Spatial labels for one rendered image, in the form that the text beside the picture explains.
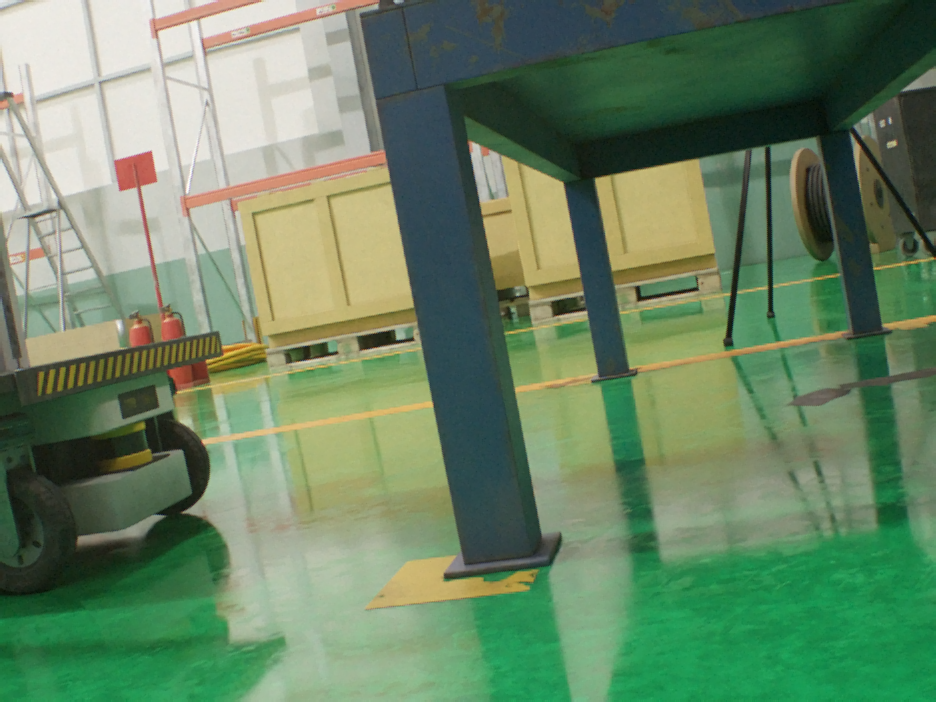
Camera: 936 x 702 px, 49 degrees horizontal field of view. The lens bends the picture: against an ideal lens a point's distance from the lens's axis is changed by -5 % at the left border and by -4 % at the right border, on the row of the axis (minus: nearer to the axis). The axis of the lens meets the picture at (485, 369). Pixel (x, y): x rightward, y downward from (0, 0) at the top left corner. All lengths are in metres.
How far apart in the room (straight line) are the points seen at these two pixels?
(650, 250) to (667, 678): 5.90
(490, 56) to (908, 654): 0.74
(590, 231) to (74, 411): 1.61
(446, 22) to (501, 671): 0.68
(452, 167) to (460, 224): 0.06
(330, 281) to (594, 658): 6.30
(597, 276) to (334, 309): 4.37
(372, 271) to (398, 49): 5.85
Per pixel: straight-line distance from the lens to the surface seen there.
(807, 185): 8.54
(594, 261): 2.88
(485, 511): 1.21
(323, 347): 7.91
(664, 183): 6.70
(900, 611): 0.91
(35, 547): 1.64
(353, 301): 7.08
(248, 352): 9.06
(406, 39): 1.21
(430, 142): 1.19
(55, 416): 1.72
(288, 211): 7.24
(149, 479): 1.79
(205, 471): 2.03
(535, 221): 6.75
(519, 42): 1.19
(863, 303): 2.91
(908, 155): 6.64
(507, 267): 8.14
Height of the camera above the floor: 0.32
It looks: 5 degrees down
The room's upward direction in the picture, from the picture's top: 11 degrees counter-clockwise
